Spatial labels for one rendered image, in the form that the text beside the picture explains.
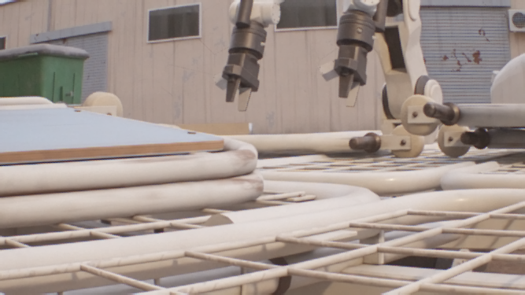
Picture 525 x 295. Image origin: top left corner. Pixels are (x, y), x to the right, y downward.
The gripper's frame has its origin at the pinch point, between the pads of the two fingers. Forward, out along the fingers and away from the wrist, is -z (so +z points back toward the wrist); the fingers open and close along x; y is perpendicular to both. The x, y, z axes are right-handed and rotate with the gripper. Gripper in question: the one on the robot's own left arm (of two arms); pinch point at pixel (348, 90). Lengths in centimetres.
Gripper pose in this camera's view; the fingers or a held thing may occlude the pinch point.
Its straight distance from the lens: 175.3
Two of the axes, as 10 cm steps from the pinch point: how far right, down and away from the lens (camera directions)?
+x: 3.4, 2.7, 9.0
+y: -9.3, -0.8, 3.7
